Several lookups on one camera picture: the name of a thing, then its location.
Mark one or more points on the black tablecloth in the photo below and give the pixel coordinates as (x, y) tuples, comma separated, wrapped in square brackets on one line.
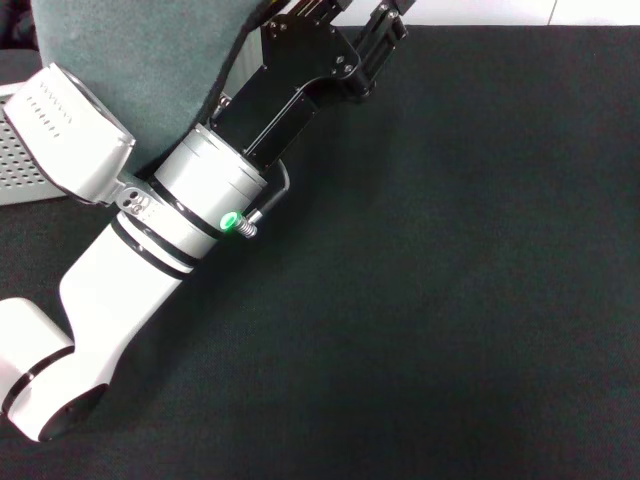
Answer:
[(425, 300)]

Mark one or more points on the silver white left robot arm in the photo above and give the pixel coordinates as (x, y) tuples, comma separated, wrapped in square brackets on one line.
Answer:
[(130, 280)]

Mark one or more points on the grey perforated storage box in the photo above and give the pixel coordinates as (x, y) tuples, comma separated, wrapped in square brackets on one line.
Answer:
[(20, 165)]

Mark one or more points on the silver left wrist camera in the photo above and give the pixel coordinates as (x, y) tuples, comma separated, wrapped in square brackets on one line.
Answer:
[(70, 135)]

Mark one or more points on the grey yellow black-trimmed towel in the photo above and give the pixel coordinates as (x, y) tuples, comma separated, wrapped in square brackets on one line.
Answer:
[(150, 65)]

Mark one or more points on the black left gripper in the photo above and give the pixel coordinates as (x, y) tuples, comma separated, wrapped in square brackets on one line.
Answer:
[(285, 95)]

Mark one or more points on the black cloth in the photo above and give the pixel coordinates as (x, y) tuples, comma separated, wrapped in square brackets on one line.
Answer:
[(15, 25)]

